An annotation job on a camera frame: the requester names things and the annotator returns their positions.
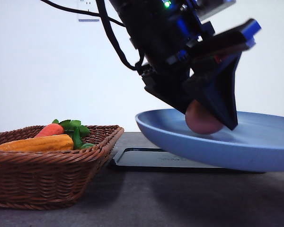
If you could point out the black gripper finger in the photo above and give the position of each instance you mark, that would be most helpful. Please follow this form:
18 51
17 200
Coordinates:
213 85
169 87

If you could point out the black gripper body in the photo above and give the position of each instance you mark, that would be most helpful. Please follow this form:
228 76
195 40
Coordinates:
170 35

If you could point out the brown egg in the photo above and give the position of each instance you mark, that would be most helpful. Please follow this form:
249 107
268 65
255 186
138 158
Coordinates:
199 120

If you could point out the light blue plate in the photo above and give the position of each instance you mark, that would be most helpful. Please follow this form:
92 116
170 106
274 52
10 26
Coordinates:
257 144

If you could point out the brown wicker basket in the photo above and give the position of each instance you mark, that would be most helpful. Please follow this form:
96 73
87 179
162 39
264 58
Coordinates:
55 179

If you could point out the dark green tray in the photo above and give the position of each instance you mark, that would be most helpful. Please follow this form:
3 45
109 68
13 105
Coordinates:
160 159

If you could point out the green toy pepper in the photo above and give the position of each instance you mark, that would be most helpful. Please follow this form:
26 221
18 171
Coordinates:
87 145

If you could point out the green toy leafy vegetable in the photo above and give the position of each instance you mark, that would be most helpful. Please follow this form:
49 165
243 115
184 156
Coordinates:
75 129

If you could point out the yellow toy corn cob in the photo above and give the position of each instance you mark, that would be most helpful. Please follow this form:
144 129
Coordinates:
40 143

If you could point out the orange toy carrot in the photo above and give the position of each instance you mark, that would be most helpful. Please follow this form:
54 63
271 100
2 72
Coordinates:
50 130

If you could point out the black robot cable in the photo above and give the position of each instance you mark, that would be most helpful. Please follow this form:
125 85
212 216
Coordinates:
107 20

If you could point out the white wall socket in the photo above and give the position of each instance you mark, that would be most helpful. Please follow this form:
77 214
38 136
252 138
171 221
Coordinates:
88 5

